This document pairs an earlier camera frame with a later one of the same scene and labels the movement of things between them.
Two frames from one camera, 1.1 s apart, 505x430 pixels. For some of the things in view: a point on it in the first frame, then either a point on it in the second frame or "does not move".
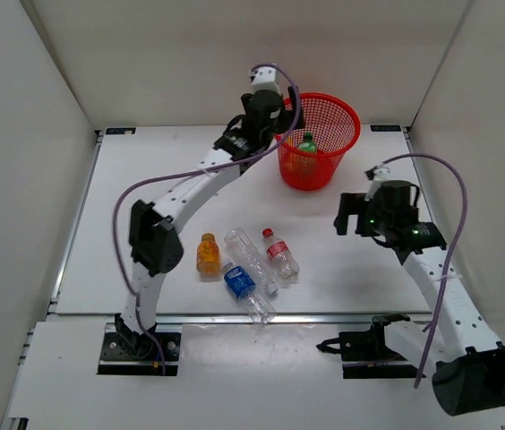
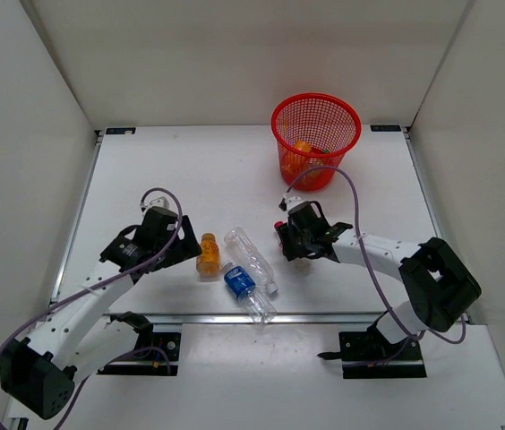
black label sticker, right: [385, 128] does not move
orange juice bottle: [300, 165] → [303, 146]
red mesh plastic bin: [312, 157] does not move
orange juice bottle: [208, 256] does not move
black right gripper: [355, 204] → [287, 231]
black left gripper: [286, 116] → [187, 247]
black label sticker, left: [120, 130] does not move
